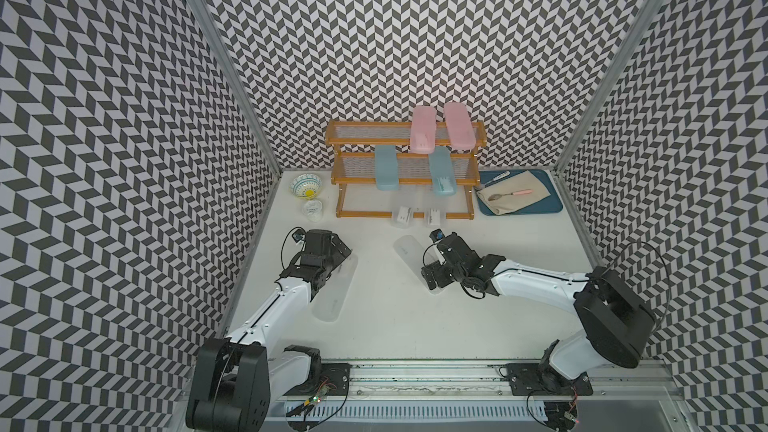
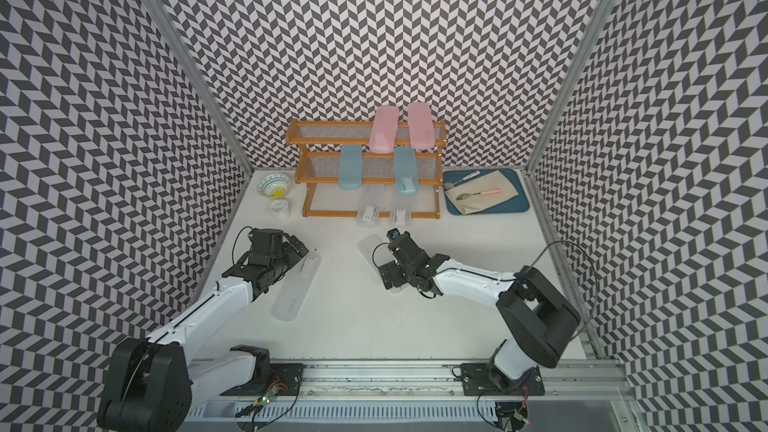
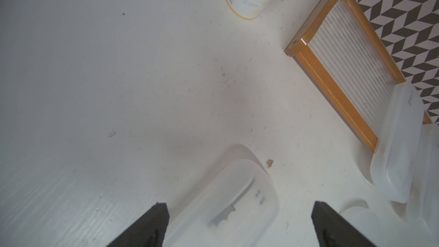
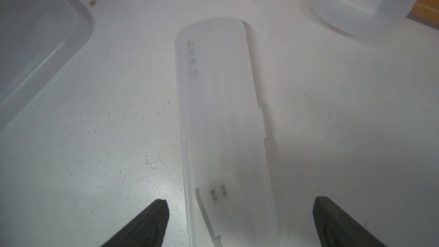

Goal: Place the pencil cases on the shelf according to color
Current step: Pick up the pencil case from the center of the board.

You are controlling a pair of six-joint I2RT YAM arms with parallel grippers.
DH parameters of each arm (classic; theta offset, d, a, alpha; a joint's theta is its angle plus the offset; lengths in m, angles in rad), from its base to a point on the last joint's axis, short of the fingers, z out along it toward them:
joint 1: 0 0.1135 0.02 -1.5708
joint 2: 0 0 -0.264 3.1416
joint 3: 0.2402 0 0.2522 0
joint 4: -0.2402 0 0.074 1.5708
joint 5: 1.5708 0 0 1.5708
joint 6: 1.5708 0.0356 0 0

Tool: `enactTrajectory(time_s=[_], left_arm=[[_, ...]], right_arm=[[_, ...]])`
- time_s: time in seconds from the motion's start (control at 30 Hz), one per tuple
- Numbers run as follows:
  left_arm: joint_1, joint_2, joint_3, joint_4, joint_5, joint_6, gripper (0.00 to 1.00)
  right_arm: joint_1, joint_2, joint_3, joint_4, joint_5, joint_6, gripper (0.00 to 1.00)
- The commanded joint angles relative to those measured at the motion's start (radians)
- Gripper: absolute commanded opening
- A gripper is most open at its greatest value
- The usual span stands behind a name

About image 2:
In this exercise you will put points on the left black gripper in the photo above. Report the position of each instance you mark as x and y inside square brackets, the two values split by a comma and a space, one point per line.
[291, 253]

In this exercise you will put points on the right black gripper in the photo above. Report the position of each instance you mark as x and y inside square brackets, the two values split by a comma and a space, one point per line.
[393, 270]

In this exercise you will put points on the clear pencil case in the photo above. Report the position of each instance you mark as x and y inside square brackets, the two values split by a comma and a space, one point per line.
[370, 205]
[374, 250]
[295, 288]
[401, 207]

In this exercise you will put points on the teal pencil case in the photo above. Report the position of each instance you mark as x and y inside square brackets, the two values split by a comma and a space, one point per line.
[350, 171]
[406, 171]

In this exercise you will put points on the pink pencil case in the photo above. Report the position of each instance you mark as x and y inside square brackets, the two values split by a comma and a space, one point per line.
[384, 130]
[421, 126]

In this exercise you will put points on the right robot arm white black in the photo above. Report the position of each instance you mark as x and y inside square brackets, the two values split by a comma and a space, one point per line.
[541, 321]

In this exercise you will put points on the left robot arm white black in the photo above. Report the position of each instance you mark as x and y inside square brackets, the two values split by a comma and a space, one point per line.
[152, 384]

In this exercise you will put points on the small clear glass cup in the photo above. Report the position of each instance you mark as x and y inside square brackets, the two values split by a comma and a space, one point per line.
[279, 209]

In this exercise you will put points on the patterned ceramic bowl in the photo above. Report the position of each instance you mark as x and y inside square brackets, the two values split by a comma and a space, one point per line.
[275, 185]

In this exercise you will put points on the beige cloth napkin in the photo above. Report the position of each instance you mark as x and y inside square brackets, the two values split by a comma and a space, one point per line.
[480, 203]

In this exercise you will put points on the teal tray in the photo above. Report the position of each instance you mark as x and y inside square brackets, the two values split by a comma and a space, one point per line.
[517, 204]

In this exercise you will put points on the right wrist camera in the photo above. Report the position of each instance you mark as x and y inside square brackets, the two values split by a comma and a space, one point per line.
[393, 234]

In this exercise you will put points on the pink handled spoon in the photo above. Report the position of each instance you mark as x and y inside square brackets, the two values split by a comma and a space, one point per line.
[465, 196]

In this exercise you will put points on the white handled fork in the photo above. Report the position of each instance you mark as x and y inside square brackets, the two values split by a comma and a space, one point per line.
[465, 178]

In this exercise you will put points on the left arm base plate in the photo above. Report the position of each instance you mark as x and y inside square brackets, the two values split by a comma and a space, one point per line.
[289, 375]

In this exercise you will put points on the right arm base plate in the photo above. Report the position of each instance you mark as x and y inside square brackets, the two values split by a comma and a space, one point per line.
[483, 379]

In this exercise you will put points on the aluminium front rail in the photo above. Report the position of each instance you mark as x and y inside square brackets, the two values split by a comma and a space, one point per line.
[348, 380]

